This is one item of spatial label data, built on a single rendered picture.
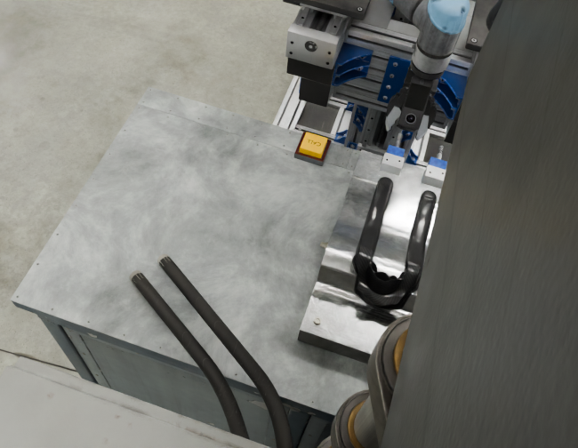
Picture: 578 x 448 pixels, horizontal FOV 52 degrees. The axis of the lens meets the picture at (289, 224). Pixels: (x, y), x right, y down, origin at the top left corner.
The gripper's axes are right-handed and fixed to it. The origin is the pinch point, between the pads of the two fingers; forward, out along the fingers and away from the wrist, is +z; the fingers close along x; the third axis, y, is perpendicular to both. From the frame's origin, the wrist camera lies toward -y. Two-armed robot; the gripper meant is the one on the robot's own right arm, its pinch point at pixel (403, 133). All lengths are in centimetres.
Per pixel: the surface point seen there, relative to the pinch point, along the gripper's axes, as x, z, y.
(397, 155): -0.8, 10.5, 2.6
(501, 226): 1, -91, -87
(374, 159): 4.3, 11.9, 0.2
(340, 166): 12.4, 21.0, 2.0
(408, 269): -10.0, 9.6, -28.7
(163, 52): 117, 101, 100
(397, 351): -3, -54, -75
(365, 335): -5.4, 15.0, -44.2
